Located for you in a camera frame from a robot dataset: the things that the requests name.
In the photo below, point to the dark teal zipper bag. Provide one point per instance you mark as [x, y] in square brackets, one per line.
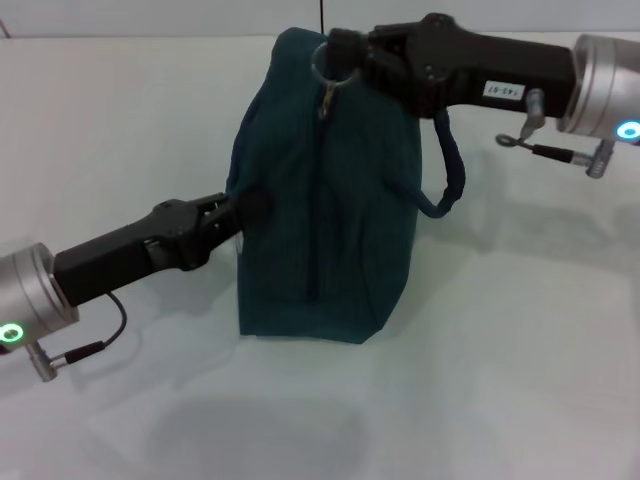
[325, 210]

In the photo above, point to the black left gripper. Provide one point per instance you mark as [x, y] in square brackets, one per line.
[125, 255]

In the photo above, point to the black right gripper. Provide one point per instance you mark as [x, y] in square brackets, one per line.
[480, 70]

